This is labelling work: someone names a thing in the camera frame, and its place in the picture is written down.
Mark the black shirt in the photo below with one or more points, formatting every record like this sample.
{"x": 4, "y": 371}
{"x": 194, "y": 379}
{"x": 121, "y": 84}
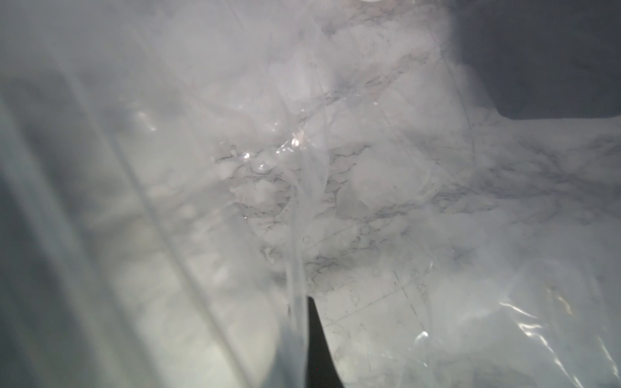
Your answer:
{"x": 544, "y": 59}

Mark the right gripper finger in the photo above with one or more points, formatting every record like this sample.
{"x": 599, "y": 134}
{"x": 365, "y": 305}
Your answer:
{"x": 321, "y": 371}

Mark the clear vacuum bag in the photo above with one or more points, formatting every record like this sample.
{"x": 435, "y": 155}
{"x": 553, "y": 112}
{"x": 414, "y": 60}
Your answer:
{"x": 178, "y": 177}

